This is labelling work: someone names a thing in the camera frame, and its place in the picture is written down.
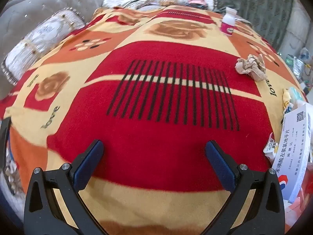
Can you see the green tissue packet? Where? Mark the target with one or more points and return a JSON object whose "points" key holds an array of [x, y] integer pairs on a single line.
{"points": [[298, 96]]}

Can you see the red and yellow printed blanket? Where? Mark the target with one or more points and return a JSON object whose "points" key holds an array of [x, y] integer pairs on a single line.
{"points": [[159, 151]]}

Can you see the crumpled brown paper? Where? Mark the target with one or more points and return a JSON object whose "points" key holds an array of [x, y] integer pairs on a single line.
{"points": [[251, 66]]}

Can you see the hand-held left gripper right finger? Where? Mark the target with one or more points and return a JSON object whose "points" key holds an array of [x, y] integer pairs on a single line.
{"points": [[220, 166]]}

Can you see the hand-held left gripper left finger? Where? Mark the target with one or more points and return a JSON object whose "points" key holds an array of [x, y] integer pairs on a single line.
{"points": [[89, 166]]}

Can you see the white medicine box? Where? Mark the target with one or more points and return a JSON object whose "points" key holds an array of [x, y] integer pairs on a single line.
{"points": [[293, 146]]}

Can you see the green patterned curtain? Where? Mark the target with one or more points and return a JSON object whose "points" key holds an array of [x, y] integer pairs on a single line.
{"points": [[256, 0]]}

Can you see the white striped bolster pillow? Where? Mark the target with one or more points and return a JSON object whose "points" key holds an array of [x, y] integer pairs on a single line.
{"points": [[41, 41]]}

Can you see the white snack wrapper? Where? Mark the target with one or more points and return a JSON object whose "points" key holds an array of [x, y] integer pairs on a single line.
{"points": [[271, 148]]}

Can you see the white bottle with pink label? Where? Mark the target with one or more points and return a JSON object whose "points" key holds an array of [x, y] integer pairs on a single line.
{"points": [[228, 22]]}

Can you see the silver foil bag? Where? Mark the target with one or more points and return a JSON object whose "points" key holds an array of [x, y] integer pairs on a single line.
{"points": [[297, 66]]}

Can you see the small yellow wrapper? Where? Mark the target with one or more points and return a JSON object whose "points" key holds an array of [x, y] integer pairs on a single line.
{"points": [[286, 100]]}

